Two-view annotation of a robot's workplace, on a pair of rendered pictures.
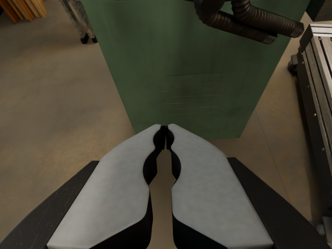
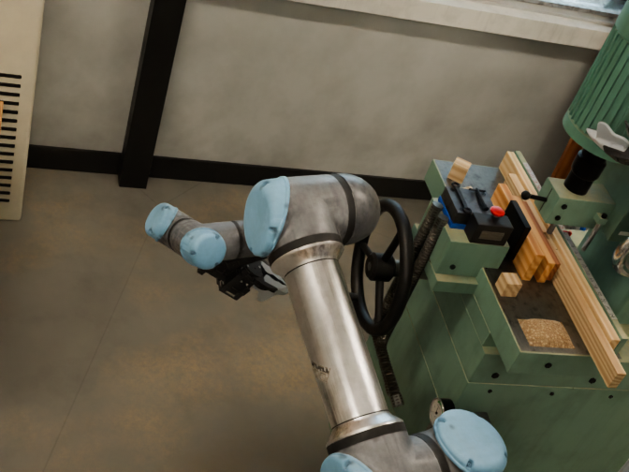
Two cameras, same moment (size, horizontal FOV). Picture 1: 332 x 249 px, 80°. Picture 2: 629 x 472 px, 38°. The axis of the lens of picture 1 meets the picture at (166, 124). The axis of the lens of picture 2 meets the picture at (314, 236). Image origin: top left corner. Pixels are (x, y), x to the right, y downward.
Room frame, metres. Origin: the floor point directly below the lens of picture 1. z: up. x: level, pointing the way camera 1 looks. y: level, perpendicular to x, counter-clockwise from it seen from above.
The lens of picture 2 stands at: (-0.64, -1.32, 1.98)
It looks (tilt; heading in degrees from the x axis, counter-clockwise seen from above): 37 degrees down; 61
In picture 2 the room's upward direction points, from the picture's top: 21 degrees clockwise
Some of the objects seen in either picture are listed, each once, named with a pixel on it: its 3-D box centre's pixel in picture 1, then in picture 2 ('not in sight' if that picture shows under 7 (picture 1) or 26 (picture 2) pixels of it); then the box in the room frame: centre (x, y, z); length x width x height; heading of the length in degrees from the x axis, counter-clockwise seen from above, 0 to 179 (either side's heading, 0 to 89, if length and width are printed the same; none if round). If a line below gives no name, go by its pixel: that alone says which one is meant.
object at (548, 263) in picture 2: not in sight; (528, 237); (0.52, -0.10, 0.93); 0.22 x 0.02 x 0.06; 85
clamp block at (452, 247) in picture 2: not in sight; (461, 237); (0.37, -0.09, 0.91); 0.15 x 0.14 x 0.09; 85
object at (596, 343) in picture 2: not in sight; (556, 269); (0.55, -0.18, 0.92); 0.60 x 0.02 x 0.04; 85
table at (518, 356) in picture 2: not in sight; (490, 257); (0.45, -0.10, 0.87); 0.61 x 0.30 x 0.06; 85
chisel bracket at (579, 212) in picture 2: not in sight; (573, 206); (0.58, -0.11, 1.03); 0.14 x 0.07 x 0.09; 175
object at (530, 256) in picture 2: not in sight; (513, 230); (0.49, -0.08, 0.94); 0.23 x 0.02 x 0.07; 85
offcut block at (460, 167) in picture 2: not in sight; (459, 169); (0.45, 0.14, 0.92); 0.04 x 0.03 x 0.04; 142
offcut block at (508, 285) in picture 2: not in sight; (508, 285); (0.41, -0.23, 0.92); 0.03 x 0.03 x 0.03; 86
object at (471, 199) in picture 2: not in sight; (475, 213); (0.36, -0.09, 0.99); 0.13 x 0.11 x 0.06; 85
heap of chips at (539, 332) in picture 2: not in sight; (548, 331); (0.45, -0.35, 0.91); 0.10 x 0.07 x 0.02; 175
